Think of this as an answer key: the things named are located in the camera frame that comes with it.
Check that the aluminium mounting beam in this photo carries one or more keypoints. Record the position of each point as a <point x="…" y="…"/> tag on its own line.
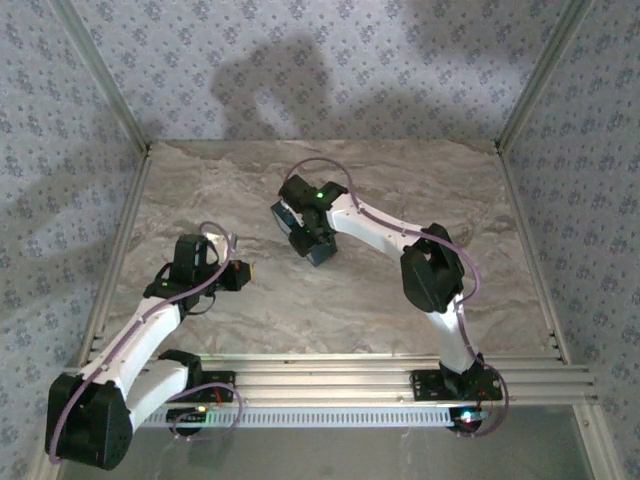
<point x="320" y="380"/>

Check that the blue painted tin box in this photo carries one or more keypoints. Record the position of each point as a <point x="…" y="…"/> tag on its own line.
<point x="281" y="217"/>

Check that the left controller board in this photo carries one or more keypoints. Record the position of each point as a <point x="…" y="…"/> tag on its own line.
<point x="187" y="414"/>

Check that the aluminium frame post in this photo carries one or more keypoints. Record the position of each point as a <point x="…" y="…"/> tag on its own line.
<point x="542" y="75"/>
<point x="100" y="75"/>

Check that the grey metal lower panel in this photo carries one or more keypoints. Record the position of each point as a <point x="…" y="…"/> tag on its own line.
<point x="320" y="452"/>

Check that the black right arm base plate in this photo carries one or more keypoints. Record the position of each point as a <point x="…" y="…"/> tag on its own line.
<point x="425" y="385"/>

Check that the aluminium table side rail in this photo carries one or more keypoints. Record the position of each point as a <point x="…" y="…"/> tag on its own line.
<point x="535" y="250"/>
<point x="117" y="250"/>

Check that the right controller board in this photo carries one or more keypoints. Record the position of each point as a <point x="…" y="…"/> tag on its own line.
<point x="467" y="417"/>

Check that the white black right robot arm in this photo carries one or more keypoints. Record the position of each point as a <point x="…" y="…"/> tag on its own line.
<point x="380" y="227"/>

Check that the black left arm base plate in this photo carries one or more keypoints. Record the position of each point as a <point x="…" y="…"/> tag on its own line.
<point x="220" y="380"/>

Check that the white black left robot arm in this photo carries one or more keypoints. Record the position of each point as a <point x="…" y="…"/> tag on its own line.
<point x="150" y="340"/>

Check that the controller board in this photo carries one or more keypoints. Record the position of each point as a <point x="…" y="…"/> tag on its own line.
<point x="187" y="414"/>
<point x="467" y="417"/>

